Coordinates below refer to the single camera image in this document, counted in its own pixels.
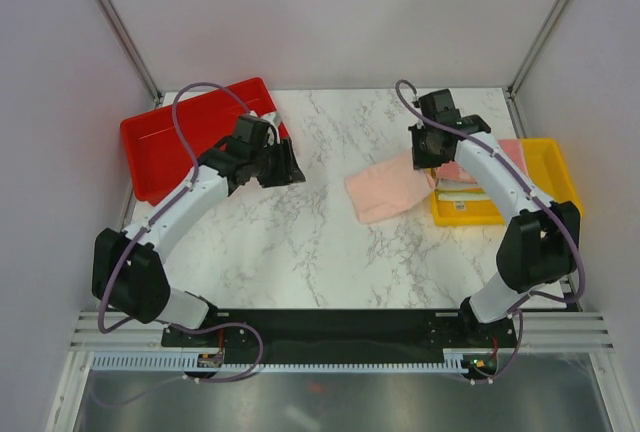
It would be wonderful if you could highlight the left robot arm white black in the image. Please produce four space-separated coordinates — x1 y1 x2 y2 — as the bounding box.
92 112 305 346

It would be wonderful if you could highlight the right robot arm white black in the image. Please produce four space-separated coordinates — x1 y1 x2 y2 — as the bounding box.
401 89 585 346

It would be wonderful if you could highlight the aluminium frame post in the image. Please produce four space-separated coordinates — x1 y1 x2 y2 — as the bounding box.
504 0 599 101
94 0 163 105

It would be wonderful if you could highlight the white slotted cable duct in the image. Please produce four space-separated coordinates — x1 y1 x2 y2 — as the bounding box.
91 349 497 374

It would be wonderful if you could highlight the pink striped towel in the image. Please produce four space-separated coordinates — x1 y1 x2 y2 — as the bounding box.
432 139 528 184

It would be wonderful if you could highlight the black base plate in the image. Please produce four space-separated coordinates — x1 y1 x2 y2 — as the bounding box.
159 306 516 367

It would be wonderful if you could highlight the right aluminium frame post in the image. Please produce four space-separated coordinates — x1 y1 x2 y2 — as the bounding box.
504 0 599 101

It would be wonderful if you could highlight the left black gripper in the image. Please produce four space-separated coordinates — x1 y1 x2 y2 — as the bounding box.
249 138 305 190

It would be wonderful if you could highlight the red plastic bin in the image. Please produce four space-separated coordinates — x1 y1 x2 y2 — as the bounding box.
120 77 277 205

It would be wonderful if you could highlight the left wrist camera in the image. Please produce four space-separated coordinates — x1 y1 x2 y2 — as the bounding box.
250 111 281 129

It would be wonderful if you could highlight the yellow plastic bin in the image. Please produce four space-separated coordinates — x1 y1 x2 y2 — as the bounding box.
430 138 582 226

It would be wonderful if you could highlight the plain peach towel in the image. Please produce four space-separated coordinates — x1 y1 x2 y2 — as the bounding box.
345 150 436 224

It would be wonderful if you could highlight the left aluminium frame post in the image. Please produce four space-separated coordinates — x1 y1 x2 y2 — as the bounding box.
94 0 163 105

